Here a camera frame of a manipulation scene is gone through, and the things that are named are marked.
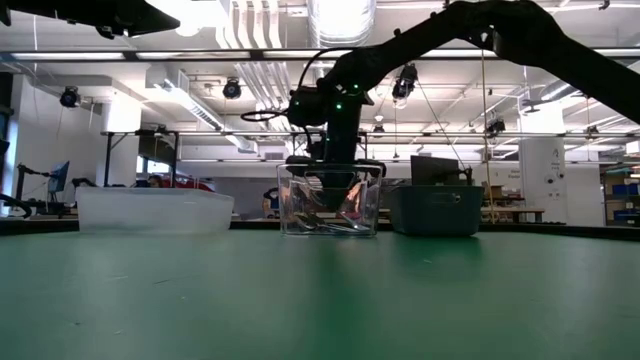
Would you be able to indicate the shelf with blue bins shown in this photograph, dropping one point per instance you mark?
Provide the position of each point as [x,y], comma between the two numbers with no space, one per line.
[622,190]

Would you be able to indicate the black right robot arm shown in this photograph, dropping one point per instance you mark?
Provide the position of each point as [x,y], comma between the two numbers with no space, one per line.
[525,30]

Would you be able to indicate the clear plastic bin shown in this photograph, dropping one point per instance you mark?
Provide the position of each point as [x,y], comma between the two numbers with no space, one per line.
[295,190]

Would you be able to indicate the blue-grey plastic bin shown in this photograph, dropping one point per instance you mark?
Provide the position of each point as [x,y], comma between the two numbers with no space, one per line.
[435,215]

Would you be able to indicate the black overhead light bar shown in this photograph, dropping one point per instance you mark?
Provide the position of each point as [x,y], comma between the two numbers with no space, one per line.
[200,55]

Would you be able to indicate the frosted white plastic bin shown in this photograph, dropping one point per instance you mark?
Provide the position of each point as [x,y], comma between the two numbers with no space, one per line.
[150,210]

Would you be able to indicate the black hanging camera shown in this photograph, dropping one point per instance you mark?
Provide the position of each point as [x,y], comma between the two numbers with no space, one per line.
[404,85]
[231,90]
[70,97]

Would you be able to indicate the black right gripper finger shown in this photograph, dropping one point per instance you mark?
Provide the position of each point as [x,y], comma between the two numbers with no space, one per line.
[322,192]
[344,192]

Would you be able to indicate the white square pillar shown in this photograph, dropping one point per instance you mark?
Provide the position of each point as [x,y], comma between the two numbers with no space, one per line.
[540,170]

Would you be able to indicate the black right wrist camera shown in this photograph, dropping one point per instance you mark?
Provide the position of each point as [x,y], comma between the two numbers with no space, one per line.
[306,106]

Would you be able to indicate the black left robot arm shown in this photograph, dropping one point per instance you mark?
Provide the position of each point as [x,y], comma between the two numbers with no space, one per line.
[100,12]

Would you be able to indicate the green table mat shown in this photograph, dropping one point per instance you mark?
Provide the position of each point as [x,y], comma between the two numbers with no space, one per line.
[320,300]

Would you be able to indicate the silver ceiling duct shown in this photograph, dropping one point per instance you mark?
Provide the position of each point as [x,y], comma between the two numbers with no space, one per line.
[555,90]
[340,20]

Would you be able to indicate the black computer monitor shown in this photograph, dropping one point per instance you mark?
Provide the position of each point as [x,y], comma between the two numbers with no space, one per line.
[435,170]

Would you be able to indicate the small blue-lit monitor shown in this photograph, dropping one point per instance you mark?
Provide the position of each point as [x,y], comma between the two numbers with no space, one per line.
[59,175]

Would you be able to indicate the black distant rig frame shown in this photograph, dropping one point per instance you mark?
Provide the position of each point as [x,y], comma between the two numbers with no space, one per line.
[235,133]

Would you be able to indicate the person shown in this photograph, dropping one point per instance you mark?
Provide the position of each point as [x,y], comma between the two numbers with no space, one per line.
[155,181]
[270,201]

